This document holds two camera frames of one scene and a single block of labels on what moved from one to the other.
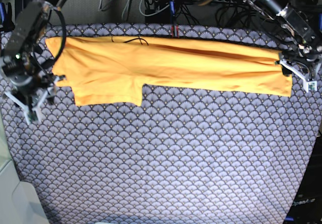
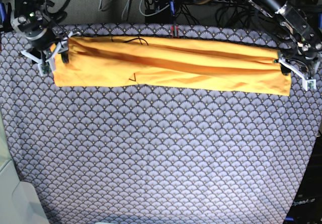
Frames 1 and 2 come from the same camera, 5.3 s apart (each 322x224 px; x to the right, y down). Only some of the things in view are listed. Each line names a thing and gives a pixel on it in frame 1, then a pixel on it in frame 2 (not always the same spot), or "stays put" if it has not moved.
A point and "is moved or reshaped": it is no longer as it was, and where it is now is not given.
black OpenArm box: (307, 208) stays put
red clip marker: (172, 30) stays put
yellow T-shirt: (111, 71) is moved or reshaped
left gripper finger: (288, 68) stays put
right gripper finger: (56, 78) to (63, 47)
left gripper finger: (309, 85) stays put
